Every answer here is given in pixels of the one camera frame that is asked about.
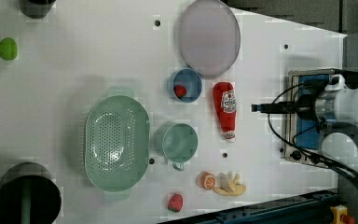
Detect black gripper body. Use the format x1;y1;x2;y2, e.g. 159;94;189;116
289;82;317;121

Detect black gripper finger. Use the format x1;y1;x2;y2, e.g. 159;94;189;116
251;104;289;113

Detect red plush ketchup bottle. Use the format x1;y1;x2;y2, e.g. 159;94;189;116
213;82;237;142

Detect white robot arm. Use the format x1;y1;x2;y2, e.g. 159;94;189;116
252;74;358;178

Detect green perforated strainer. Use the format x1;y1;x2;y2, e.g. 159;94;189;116
84;87;150;202

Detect metal induction stove blue top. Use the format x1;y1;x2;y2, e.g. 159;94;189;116
284;68;358;169

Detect plush peeled banana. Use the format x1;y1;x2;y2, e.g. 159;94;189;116
213;173;247;197

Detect blue bowl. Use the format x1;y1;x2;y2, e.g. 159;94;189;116
167;68;202;103

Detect grey oval plate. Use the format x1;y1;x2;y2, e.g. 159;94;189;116
178;0;241;77

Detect small red plush strawberry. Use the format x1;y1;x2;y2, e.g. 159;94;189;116
173;85;187;98

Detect plush orange slice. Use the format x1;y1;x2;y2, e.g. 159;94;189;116
200;172;215;190

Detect green metal mug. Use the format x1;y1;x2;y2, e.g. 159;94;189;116
161;123;199;172

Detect black cylinder cup upper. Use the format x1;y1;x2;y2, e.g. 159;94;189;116
19;0;56;19

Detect black cup with green utensil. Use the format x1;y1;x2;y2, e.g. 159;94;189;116
0;162;62;224

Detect green plush lime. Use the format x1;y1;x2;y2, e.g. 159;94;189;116
0;37;18;61

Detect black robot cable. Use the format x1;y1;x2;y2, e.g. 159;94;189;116
267;81;358;218

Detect green utensil handle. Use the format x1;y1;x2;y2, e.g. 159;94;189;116
21;179;32;224

